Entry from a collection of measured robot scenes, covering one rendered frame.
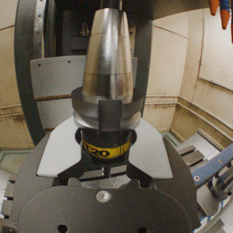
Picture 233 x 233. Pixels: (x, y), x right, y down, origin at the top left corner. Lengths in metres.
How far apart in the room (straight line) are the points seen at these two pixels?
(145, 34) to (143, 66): 0.17
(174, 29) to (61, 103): 1.15
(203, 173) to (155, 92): 1.00
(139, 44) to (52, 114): 0.54
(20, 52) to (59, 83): 0.26
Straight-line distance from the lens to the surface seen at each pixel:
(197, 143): 1.19
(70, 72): 0.53
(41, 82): 0.56
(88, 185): 0.48
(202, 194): 0.27
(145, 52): 0.66
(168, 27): 1.25
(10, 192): 0.70
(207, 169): 0.30
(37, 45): 0.57
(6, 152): 1.47
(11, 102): 1.14
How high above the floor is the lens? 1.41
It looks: 28 degrees down
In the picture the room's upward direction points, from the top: 4 degrees clockwise
